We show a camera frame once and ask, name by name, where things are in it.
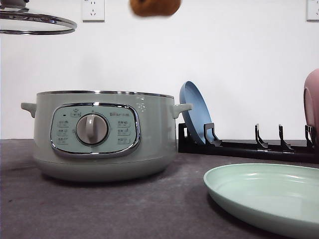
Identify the brown potato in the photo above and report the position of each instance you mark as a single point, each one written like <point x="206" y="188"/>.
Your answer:
<point x="155" y="7"/>

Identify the green plate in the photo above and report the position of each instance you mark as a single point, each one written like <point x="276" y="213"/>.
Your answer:
<point x="281" y="197"/>

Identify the glass lid with green knob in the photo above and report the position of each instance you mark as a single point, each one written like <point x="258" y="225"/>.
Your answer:
<point x="16" y="10"/>

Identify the blue plate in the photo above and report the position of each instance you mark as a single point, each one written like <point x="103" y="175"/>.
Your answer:
<point x="196" y="118"/>

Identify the green electric steamer pot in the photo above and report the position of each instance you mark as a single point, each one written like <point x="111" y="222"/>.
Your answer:
<point x="104" y="136"/>

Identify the grey table mat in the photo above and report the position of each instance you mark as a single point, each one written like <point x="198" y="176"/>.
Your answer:
<point x="176" y="205"/>

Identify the black dish rack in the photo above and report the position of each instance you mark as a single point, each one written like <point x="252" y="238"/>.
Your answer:
<point x="308" y="153"/>

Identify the pink bowl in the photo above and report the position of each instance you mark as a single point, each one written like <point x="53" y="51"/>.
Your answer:
<point x="311" y="104"/>

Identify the white wall socket left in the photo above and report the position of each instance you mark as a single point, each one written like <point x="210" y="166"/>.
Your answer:
<point x="93" y="11"/>

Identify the white wall socket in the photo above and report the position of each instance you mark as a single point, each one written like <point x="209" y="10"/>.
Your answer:
<point x="310" y="11"/>
<point x="93" y="11"/>

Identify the white wall socket right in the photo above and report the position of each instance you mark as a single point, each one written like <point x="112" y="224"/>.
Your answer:
<point x="310" y="11"/>

